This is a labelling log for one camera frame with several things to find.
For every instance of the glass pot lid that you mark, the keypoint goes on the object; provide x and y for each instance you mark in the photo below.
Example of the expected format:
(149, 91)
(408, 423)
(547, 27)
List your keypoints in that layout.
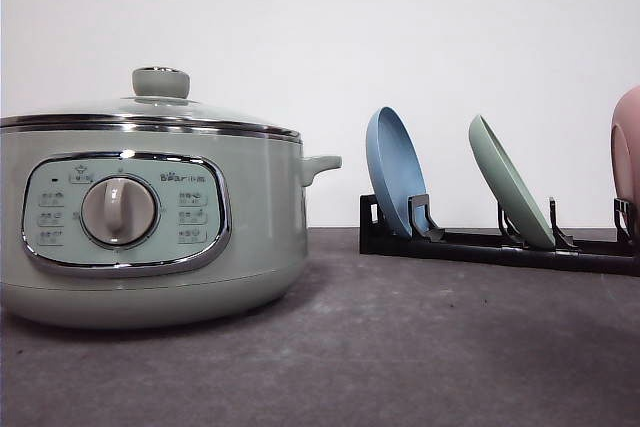
(160, 102)

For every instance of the green plate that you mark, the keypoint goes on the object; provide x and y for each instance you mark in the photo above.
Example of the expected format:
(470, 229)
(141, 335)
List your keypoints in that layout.
(503, 178)

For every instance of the blue plate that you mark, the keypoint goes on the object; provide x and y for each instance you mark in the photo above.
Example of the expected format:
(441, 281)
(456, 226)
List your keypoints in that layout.
(395, 164)

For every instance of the black plate rack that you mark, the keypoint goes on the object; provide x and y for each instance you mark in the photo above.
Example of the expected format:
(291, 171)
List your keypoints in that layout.
(427, 240)

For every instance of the green electric steamer pot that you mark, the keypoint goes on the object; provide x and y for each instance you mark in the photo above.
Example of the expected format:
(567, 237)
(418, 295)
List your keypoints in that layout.
(133, 222)

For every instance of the pink plate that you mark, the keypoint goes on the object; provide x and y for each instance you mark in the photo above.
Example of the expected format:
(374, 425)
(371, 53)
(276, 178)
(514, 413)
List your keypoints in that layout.
(625, 146)

